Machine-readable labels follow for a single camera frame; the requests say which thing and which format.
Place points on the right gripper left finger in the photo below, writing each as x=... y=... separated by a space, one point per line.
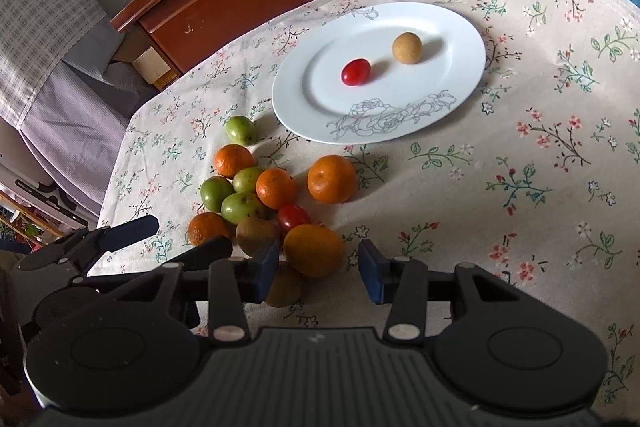
x=226 y=285

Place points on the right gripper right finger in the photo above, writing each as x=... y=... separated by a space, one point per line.
x=408 y=286

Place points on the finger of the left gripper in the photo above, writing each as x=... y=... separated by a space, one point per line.
x=112 y=239
x=201 y=256

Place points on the brown kiwi fruit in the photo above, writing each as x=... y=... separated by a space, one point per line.
x=252 y=233
x=285 y=288

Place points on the green jujube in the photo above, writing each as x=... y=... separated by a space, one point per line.
x=241 y=130
x=214 y=191
x=239 y=206
x=245 y=180

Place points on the large orange tangerine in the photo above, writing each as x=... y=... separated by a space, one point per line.
x=332 y=180
x=314 y=251

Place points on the small orange tangerine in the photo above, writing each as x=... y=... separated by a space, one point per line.
x=231 y=159

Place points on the red cherry tomato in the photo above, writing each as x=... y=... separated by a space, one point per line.
x=291 y=216
x=356 y=72

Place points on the brown longan fruit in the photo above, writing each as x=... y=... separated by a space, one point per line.
x=407 y=48

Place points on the small cardboard box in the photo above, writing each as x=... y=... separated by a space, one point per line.
x=151 y=66

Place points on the floral tablecloth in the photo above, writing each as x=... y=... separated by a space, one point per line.
x=535 y=178

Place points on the white oval plate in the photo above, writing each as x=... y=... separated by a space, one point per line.
x=309 y=98

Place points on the checkered grey fabric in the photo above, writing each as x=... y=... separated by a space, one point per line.
x=56 y=93

